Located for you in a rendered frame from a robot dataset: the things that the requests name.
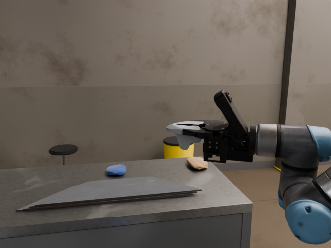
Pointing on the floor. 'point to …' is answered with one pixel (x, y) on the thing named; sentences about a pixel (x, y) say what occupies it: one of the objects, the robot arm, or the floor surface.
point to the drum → (174, 148)
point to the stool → (59, 150)
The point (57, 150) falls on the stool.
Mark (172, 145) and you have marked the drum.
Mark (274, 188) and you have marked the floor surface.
